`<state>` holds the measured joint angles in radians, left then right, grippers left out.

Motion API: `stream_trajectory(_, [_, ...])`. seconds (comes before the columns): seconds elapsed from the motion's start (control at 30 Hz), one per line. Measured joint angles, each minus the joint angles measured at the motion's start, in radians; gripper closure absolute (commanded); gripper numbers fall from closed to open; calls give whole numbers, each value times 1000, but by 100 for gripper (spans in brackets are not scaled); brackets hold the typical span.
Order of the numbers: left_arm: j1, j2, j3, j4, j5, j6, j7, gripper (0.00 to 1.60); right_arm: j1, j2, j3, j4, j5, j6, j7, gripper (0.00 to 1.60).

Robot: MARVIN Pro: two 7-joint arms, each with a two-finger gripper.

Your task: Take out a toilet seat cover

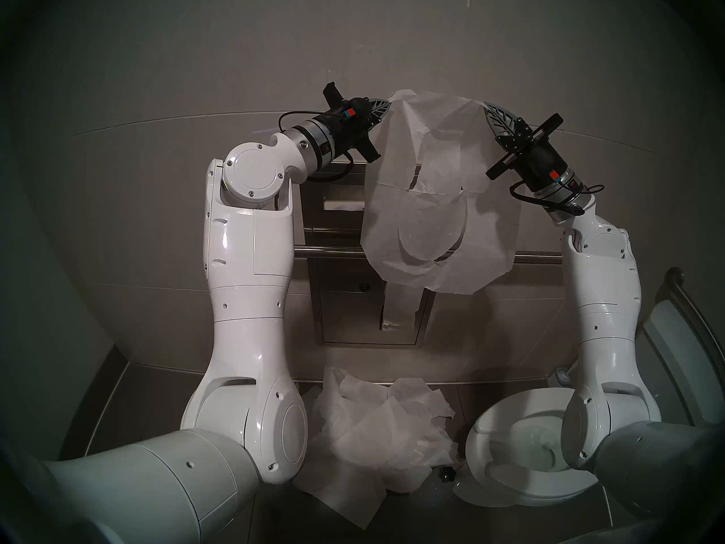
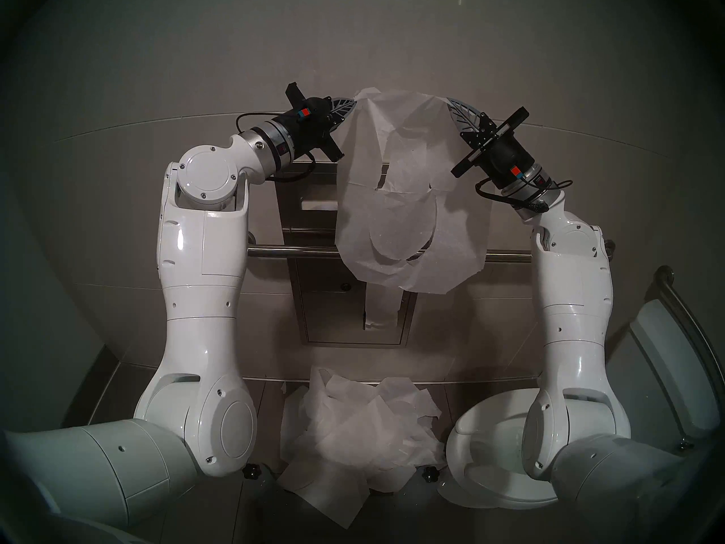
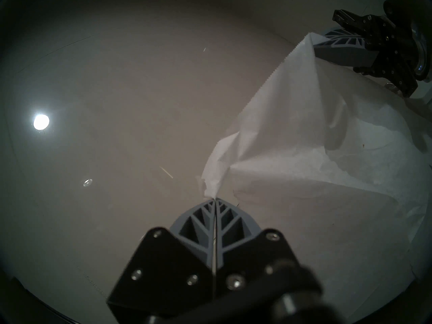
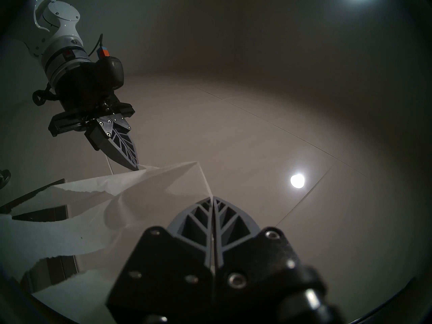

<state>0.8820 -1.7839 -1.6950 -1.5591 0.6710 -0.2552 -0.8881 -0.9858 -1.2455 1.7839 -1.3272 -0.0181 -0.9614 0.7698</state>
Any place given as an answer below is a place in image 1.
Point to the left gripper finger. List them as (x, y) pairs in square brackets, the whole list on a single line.
[(379, 115), (379, 104)]

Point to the black star knob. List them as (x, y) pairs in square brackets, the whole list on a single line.
[(448, 474)]

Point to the white toilet paper roll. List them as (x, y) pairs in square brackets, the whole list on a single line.
[(399, 310)]

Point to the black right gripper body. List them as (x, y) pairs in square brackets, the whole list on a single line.
[(541, 163)]

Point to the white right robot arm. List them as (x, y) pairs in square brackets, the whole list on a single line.
[(606, 322)]

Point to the stainless steel dispenser cabinet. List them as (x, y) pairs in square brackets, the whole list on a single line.
[(340, 316)]

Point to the crumpled seat covers pile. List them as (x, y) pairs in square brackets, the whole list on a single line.
[(374, 429)]

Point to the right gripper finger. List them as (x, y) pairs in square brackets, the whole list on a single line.
[(497, 126), (508, 120)]

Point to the long steel grab bar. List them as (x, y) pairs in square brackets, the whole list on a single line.
[(328, 253)]

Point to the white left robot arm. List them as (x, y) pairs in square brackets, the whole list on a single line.
[(249, 322)]

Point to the white toilet brush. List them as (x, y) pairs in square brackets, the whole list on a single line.
[(561, 375)]

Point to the white toilet bowl with seat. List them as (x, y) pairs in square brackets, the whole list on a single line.
[(510, 424)]

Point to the short steel grab bar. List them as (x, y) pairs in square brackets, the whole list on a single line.
[(694, 310)]

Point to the white paper toilet seat cover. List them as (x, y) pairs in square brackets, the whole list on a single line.
[(430, 220)]

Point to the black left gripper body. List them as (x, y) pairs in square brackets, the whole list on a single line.
[(348, 120)]

